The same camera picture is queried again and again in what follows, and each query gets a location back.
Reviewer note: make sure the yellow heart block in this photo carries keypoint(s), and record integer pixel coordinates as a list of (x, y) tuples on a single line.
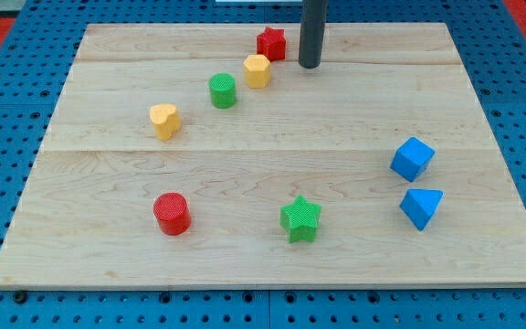
[(165, 119)]

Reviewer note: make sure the red star block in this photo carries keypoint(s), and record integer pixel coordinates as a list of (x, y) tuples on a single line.
[(272, 44)]

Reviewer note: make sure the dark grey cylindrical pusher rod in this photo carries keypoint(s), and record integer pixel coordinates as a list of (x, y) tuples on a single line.
[(312, 25)]

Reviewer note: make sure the green cylinder block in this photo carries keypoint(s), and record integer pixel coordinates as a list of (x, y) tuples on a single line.
[(222, 88)]

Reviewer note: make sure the yellow hexagon block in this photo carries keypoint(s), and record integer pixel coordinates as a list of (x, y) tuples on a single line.
[(257, 71)]

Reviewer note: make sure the blue triangle block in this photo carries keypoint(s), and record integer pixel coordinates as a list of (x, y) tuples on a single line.
[(420, 205)]

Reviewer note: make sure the red cylinder block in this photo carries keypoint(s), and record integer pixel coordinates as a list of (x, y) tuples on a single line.
[(172, 213)]

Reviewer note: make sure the light wooden board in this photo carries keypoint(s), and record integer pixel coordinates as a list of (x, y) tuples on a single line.
[(85, 219)]

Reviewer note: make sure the blue cube block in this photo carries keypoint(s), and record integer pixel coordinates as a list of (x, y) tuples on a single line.
[(412, 158)]

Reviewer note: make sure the green star block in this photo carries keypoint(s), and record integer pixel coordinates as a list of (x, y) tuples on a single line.
[(300, 220)]

